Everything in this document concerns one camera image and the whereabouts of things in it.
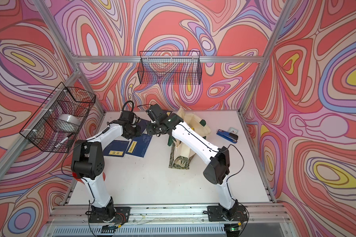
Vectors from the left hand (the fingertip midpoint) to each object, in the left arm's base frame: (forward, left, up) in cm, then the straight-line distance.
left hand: (141, 132), depth 98 cm
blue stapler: (0, -60, -5) cm, 60 cm away
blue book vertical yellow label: (-6, +2, -7) cm, 10 cm away
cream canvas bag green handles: (-18, -26, +2) cm, 32 cm away
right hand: (-11, -10, +15) cm, 21 cm away
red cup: (-31, +28, +5) cm, 42 cm away
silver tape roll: (-13, +29, +25) cm, 40 cm away
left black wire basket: (-17, +38, +26) cm, 49 cm away
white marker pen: (-21, +33, +18) cm, 43 cm away
